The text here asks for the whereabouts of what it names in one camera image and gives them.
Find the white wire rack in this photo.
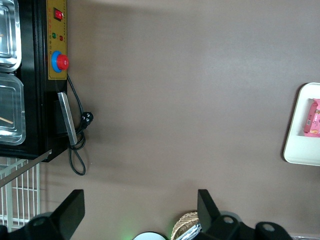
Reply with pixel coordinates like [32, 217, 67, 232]
[0, 157, 41, 233]

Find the light tan wicker basket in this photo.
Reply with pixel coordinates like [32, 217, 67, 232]
[170, 210, 201, 240]

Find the silver machine handle bar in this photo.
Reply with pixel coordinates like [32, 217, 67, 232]
[57, 91, 78, 146]

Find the pink snack packet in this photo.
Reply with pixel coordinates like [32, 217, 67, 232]
[303, 97, 320, 138]

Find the steel food container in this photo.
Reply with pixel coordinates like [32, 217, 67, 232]
[0, 73, 27, 147]
[0, 0, 22, 72]

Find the black power cable with plug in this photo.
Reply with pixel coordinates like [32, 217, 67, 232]
[65, 73, 95, 176]

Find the red emergency stop button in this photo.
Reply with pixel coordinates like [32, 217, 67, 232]
[50, 50, 70, 74]

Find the silver foil tray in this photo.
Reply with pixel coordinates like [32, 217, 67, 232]
[178, 221, 202, 240]

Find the cream plastic tray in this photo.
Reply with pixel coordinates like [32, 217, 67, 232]
[282, 82, 320, 167]

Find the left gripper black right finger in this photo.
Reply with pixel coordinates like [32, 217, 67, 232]
[197, 188, 222, 233]

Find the silver metal strip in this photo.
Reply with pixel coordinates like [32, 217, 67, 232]
[0, 148, 53, 189]

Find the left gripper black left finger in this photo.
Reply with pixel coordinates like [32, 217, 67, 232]
[50, 189, 86, 240]

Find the red rocker switch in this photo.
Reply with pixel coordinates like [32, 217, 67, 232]
[54, 8, 65, 22]

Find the black sealing machine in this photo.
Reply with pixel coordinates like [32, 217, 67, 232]
[0, 0, 69, 164]

